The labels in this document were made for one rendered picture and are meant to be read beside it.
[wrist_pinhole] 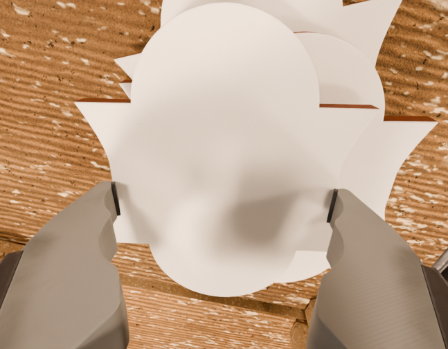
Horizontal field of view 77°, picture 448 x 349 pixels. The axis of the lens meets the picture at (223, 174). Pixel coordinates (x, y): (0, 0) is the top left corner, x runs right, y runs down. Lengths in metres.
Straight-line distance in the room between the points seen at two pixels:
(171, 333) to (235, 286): 0.15
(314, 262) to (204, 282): 0.06
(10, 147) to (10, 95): 0.03
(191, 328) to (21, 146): 0.20
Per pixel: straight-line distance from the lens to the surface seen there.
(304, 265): 0.18
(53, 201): 0.22
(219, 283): 0.16
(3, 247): 0.26
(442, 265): 0.29
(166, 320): 0.28
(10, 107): 0.20
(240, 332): 0.29
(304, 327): 0.27
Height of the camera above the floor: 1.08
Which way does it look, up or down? 60 degrees down
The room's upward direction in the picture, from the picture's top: 174 degrees counter-clockwise
